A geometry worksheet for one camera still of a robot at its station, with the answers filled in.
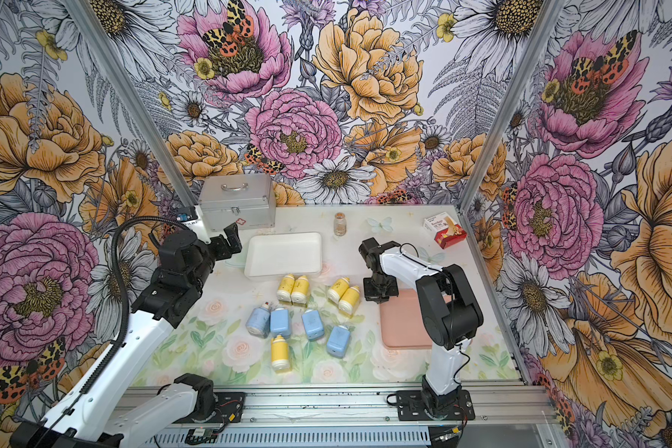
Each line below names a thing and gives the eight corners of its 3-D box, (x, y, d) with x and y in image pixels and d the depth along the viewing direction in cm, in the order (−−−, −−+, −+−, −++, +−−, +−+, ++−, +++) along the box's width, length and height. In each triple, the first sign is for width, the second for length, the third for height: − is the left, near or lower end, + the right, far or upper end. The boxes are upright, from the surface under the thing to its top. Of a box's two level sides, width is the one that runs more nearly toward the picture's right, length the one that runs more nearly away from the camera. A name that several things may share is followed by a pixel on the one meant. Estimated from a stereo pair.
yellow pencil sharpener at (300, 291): (294, 307, 94) (291, 296, 88) (296, 286, 99) (293, 275, 93) (307, 307, 94) (305, 296, 88) (309, 286, 99) (307, 275, 93)
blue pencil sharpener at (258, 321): (250, 339, 87) (244, 330, 82) (256, 312, 93) (250, 301, 87) (271, 339, 87) (266, 330, 82) (275, 312, 93) (271, 301, 87)
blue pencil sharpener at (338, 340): (327, 358, 84) (326, 350, 78) (328, 334, 88) (327, 325, 83) (349, 358, 84) (349, 350, 78) (348, 334, 88) (349, 325, 83)
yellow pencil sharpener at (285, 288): (279, 303, 94) (276, 294, 89) (285, 282, 99) (282, 272, 94) (291, 304, 93) (288, 295, 88) (296, 283, 99) (294, 273, 94)
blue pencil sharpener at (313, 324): (303, 341, 87) (301, 332, 81) (305, 319, 92) (303, 309, 86) (323, 341, 87) (322, 332, 81) (324, 319, 92) (323, 309, 86)
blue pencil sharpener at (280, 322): (274, 341, 87) (270, 333, 82) (275, 317, 92) (271, 308, 87) (290, 339, 87) (287, 331, 82) (290, 315, 92) (287, 306, 87)
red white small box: (442, 250, 109) (444, 244, 106) (421, 224, 118) (423, 218, 115) (465, 241, 112) (468, 235, 109) (444, 216, 120) (446, 210, 118)
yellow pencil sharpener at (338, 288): (327, 303, 96) (326, 291, 89) (339, 285, 100) (339, 273, 94) (338, 310, 94) (338, 298, 88) (350, 291, 99) (351, 279, 92)
